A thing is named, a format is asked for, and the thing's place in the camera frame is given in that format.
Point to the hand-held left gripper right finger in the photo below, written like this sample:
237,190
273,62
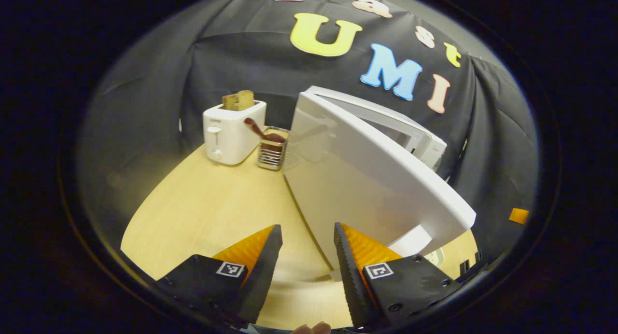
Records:
352,281

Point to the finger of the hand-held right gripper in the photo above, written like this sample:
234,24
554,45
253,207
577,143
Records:
519,215

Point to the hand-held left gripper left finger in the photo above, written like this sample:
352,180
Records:
258,281

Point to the white microwave oven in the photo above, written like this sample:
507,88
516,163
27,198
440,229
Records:
362,179

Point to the white power strip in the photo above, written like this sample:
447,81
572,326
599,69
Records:
435,257

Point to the white toaster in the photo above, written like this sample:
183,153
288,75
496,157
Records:
231,136

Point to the brown wooden spoon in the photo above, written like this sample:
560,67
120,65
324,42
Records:
258,130

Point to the brown bread slice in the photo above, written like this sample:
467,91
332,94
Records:
238,101

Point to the black backdrop cloth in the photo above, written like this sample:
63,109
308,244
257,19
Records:
145,107

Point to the black metal frame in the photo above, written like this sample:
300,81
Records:
470,265

